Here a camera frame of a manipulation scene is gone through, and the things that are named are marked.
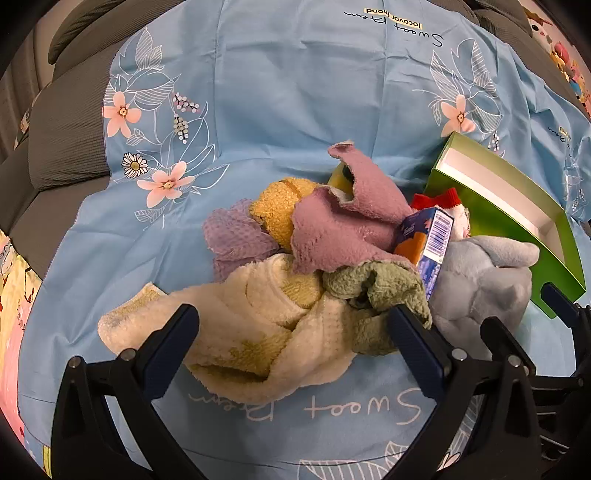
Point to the blue orange small carton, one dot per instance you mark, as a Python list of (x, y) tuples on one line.
[(429, 240)]

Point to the blue floral bed sheet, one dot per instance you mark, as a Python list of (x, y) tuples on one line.
[(277, 92)]

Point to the red white plush toy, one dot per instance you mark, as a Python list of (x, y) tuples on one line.
[(443, 207)]

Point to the green towel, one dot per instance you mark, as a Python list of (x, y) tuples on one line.
[(388, 286)]

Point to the yellow green sponge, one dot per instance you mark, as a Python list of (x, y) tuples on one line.
[(339, 177)]

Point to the purple mesh cloth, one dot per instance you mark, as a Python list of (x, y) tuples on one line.
[(231, 230)]

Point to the yellow towel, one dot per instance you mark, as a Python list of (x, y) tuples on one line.
[(277, 207)]

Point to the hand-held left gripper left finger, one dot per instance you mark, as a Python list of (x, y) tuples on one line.
[(168, 350)]

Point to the grey elephant plush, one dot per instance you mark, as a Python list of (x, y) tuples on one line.
[(480, 281)]

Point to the green cardboard box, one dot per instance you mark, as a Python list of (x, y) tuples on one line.
[(508, 194)]

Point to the pink towel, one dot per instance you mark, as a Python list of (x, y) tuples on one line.
[(351, 221)]

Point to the cream towel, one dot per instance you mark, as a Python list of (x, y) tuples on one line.
[(258, 323)]

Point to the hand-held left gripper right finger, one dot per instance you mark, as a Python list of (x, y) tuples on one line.
[(420, 350)]

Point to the cartoon printed blanket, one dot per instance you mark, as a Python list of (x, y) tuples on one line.
[(14, 295), (563, 50)]

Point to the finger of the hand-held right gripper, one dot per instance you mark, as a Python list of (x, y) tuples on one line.
[(498, 337), (561, 300)]

